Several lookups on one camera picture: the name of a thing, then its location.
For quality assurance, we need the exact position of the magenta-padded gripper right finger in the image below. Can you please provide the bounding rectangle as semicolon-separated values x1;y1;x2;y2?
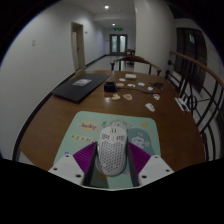
125;141;175;188

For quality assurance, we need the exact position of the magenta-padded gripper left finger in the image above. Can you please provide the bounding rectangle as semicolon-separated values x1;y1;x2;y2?
48;141;99;187

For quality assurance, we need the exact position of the white perforated computer mouse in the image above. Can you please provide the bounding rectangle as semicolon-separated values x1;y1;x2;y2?
94;120;129;177

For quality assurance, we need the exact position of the green printed mouse pad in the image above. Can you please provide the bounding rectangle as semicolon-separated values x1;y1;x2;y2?
53;110;162;190

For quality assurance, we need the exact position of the dark closed laptop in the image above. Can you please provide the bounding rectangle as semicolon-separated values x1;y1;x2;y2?
51;72;111;104

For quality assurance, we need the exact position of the small black box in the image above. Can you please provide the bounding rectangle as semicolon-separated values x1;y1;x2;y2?
103;81;117;93

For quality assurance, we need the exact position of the dark wooden armchair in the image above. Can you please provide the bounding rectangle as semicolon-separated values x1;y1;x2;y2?
110;55;163;76

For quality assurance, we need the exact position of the black railing with wooden handrail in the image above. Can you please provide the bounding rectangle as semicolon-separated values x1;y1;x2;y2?
165;49;224;163

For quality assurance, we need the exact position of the dark framed window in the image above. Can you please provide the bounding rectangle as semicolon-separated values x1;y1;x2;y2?
175;28;207;92

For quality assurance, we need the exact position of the open white door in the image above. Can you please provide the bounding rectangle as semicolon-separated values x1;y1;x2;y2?
70;21;86;72

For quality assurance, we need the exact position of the glass double door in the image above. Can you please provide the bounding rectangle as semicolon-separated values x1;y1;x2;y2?
109;33;128;56

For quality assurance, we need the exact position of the black cable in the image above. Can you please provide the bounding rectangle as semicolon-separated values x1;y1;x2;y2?
114;81;165;96

